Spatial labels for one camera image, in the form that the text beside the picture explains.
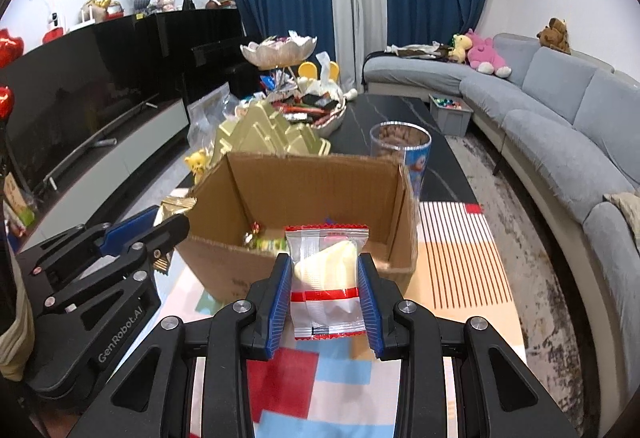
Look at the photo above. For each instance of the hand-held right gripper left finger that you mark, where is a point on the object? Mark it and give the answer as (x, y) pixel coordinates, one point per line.
(280, 313)

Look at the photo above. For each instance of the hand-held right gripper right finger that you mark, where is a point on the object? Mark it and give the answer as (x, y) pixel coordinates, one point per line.
(371, 313)

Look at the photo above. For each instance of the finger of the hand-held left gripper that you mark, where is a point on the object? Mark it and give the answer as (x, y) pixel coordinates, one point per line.
(160, 238)
(125, 230)

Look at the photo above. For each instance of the gold snack packet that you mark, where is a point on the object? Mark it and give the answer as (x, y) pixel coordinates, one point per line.
(175, 205)

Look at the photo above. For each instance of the clear red-trimmed pastry packet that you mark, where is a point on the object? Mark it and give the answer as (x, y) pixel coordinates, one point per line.
(325, 278)

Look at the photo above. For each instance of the green snack packet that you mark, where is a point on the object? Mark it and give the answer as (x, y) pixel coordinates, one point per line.
(267, 244)

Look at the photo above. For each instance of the multicolour foil candy packet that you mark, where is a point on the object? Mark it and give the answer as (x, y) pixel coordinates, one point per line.
(254, 230)

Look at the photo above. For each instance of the brown cardboard box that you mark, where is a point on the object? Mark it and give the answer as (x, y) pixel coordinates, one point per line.
(320, 188)

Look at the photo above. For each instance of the person's left forearm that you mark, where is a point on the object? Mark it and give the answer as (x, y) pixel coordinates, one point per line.
(15, 333)

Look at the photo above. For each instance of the yellow bear toy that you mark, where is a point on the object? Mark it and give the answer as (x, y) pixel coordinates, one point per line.
(196, 163)

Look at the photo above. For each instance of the colourful checked tablecloth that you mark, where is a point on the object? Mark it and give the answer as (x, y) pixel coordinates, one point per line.
(450, 268)

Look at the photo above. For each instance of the grey remote control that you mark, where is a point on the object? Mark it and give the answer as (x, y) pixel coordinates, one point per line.
(105, 142)

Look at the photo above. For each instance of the green yellow toy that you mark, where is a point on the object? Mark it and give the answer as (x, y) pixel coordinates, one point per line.
(22, 215)

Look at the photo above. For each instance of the grey television cabinet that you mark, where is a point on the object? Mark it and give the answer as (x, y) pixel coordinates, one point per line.
(145, 128)

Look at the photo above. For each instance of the clear plastic bag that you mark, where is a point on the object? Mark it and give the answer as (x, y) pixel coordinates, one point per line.
(205, 118)

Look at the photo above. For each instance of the black television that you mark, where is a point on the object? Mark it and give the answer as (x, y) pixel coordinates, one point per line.
(75, 98)

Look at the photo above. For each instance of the gold ridged candy tray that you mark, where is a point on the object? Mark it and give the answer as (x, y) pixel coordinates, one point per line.
(270, 133)

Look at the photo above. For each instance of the blue printed snack tub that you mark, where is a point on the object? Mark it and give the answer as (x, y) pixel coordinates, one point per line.
(400, 153)

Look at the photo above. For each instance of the red heart balloon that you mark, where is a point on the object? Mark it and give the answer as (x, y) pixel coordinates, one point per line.
(5, 103)
(10, 48)

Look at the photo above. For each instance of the grey patterned rug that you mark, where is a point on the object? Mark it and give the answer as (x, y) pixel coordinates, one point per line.
(525, 228)

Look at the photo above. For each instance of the black upright piano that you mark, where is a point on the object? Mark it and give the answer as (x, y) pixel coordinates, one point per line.
(200, 38)

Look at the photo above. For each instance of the grey storage bin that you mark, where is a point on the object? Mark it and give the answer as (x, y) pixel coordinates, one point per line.
(450, 118)

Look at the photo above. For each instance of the white tiered shell fruit stand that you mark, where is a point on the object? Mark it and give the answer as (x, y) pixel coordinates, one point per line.
(277, 51)

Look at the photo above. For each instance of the yellow tissue holder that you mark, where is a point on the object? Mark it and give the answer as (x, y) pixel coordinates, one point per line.
(307, 71)

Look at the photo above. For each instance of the pink doll plush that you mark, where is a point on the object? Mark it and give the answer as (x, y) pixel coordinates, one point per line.
(165, 3)

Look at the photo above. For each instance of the brown bag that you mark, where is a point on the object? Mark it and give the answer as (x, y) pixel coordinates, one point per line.
(221, 1)

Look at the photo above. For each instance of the grey sectional sofa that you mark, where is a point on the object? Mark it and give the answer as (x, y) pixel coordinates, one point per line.
(550, 128)

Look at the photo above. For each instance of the brown white cloth pile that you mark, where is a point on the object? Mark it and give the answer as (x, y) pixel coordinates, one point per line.
(415, 51)

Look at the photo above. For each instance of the beige quilted jacket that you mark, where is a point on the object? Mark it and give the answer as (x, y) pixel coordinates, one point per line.
(627, 210)

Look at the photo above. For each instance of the yellow plush toy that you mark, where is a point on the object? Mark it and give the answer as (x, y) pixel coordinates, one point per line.
(459, 46)

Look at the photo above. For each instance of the pink plush toy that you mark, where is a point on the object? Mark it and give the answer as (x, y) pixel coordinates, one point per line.
(485, 52)

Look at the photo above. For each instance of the brown plush toy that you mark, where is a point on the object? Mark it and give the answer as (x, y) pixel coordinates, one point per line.
(555, 36)

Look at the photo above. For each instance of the white security camera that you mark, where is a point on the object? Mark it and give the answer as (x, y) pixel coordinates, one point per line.
(55, 21)

